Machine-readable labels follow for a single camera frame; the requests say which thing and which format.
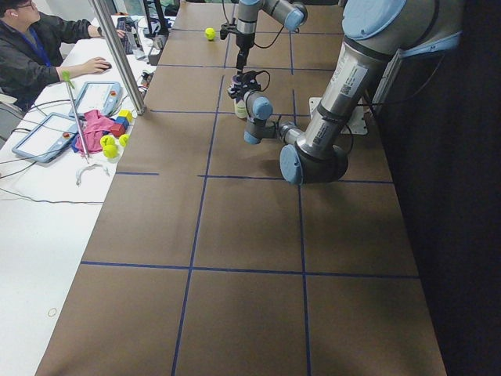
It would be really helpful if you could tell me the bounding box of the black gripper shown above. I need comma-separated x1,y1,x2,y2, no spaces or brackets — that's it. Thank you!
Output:
227,78,260,102
236,33,255,74

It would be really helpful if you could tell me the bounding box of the yellow tennis ball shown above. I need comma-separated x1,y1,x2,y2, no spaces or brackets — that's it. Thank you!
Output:
204,27,216,41

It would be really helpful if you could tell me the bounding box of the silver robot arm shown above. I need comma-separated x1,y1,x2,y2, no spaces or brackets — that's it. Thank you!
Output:
236,0,308,74
220,1,464,185

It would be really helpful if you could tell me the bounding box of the spare tennis ball three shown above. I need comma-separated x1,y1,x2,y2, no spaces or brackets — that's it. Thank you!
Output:
118,134,129,147

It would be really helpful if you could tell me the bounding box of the spare tennis ball one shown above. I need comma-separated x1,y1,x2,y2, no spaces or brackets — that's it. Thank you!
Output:
99,135,115,148

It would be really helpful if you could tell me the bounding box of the spare tennis ball two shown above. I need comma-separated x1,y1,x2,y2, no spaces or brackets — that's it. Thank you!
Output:
103,144,118,159

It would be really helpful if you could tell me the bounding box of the clear water bottle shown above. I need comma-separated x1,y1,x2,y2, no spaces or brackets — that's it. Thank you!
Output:
128,27,145,60

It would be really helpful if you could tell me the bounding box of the yellow cube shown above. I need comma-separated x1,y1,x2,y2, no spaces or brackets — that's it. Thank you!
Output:
116,109,134,124

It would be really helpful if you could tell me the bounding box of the black keyboard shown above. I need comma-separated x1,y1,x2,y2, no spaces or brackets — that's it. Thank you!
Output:
117,16,135,55

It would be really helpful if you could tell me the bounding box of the blue red cube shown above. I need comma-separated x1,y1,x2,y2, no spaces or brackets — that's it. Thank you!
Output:
110,116,129,138

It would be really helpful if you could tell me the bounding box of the teach pendant far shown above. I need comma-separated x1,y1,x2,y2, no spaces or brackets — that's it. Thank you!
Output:
75,81,122,116

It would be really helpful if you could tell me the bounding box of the teach pendant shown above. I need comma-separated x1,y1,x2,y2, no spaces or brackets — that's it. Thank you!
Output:
75,81,122,116
12,113,77,164

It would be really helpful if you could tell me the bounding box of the pink cloth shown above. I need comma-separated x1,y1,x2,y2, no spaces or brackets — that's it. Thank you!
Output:
83,110,114,154

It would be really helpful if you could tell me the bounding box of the metal grabber stick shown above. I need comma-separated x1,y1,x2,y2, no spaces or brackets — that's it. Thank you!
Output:
61,70,89,163

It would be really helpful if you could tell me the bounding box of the teach pendant near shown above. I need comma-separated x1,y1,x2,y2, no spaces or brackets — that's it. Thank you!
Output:
12,113,77,164

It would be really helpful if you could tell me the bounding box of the seated person black jacket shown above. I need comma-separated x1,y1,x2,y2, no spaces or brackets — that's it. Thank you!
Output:
1,1,108,111

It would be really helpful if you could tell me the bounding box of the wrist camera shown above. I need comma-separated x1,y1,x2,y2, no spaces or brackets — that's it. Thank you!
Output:
219,22,238,40
238,70,261,84

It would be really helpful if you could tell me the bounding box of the aluminium frame post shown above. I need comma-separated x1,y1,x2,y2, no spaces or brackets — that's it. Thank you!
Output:
89,0,146,115

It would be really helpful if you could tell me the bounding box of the white plastic strap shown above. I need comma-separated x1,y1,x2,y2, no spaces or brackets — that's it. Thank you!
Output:
74,163,111,186

